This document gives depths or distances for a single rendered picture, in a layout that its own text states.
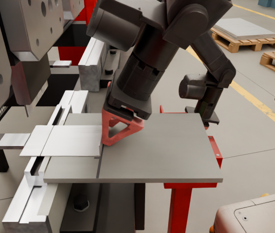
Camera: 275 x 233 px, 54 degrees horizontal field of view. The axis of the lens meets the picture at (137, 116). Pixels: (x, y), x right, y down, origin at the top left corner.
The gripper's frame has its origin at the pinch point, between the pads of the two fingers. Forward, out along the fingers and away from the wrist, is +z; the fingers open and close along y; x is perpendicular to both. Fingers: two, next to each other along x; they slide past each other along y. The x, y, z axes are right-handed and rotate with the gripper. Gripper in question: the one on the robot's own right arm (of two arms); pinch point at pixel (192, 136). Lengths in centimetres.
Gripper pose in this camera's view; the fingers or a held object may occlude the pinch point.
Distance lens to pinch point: 92.9
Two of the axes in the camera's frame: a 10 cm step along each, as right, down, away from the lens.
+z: -2.2, 8.2, 5.3
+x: 0.4, 5.5, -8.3
